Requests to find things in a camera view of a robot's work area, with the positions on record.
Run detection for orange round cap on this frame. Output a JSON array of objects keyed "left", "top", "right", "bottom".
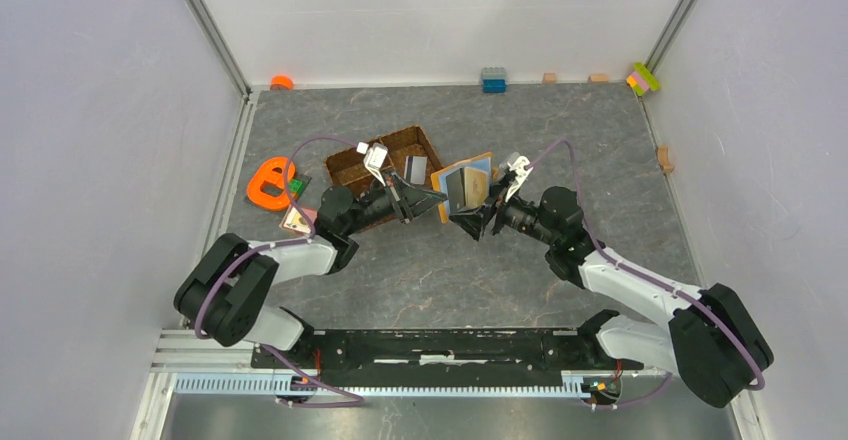
[{"left": 269, "top": 75, "right": 294, "bottom": 91}]

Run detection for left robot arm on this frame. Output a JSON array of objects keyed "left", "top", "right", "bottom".
[{"left": 173, "top": 170, "right": 448, "bottom": 368}]

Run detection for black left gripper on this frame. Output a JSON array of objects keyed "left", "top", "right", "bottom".
[{"left": 343, "top": 168, "right": 447, "bottom": 236}]

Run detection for green toy brick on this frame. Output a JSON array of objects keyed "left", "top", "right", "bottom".
[{"left": 288, "top": 177, "right": 311, "bottom": 198}]

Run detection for brown woven basket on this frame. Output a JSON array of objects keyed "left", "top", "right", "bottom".
[{"left": 325, "top": 124, "right": 446, "bottom": 226}]

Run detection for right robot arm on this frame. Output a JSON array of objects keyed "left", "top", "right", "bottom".
[{"left": 449, "top": 174, "right": 775, "bottom": 408}]

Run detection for aluminium frame rail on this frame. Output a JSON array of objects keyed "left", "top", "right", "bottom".
[{"left": 185, "top": 0, "right": 252, "bottom": 98}]

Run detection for orange letter shaped block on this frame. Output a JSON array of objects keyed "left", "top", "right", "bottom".
[{"left": 246, "top": 157, "right": 296, "bottom": 212}]

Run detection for grey card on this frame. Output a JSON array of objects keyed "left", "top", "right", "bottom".
[{"left": 404, "top": 155, "right": 428, "bottom": 185}]

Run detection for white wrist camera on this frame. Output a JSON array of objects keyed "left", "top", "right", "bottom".
[
  {"left": 355, "top": 142, "right": 389, "bottom": 186},
  {"left": 498, "top": 152, "right": 534, "bottom": 202}
]

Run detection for pink card on table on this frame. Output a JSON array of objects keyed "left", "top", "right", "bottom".
[{"left": 279, "top": 206, "right": 317, "bottom": 235}]

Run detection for curved wooden block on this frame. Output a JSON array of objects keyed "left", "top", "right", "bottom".
[{"left": 656, "top": 145, "right": 675, "bottom": 175}]

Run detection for blue grey toy bricks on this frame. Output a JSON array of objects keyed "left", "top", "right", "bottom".
[{"left": 480, "top": 67, "right": 508, "bottom": 94}]

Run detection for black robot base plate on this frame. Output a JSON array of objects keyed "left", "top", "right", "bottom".
[{"left": 284, "top": 328, "right": 643, "bottom": 387}]

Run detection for yellow leather card holder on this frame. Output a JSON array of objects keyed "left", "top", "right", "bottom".
[{"left": 430, "top": 152, "right": 494, "bottom": 224}]

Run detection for blue cards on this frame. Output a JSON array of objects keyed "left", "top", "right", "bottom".
[{"left": 443, "top": 167, "right": 490, "bottom": 215}]

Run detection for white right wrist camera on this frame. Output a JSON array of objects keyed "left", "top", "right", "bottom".
[{"left": 498, "top": 152, "right": 534, "bottom": 202}]

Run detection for green pink yellow bricks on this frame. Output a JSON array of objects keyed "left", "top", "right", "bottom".
[{"left": 625, "top": 62, "right": 662, "bottom": 97}]

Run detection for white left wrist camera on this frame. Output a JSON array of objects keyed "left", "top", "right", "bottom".
[{"left": 355, "top": 142, "right": 389, "bottom": 186}]

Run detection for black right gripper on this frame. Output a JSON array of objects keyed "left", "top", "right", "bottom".
[{"left": 448, "top": 176, "right": 558, "bottom": 247}]

